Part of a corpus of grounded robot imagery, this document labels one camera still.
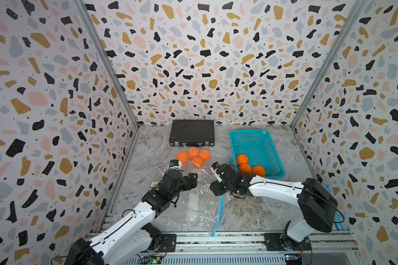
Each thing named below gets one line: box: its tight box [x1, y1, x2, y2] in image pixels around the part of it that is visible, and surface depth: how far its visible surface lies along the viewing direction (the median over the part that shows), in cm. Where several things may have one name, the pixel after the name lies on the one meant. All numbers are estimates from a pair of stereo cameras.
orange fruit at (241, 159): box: [236, 154, 249, 166], surface depth 98 cm
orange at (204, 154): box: [198, 149, 211, 162], surface depth 102 cm
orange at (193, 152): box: [187, 146, 199, 159], surface depth 102 cm
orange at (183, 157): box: [176, 151, 190, 165], surface depth 99 cm
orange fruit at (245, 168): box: [238, 162, 253, 176], surface depth 94 cm
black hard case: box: [169, 119, 216, 147], surface depth 112 cm
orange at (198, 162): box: [192, 156, 204, 169], surface depth 96 cm
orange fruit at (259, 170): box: [252, 165, 266, 178], surface depth 92 cm
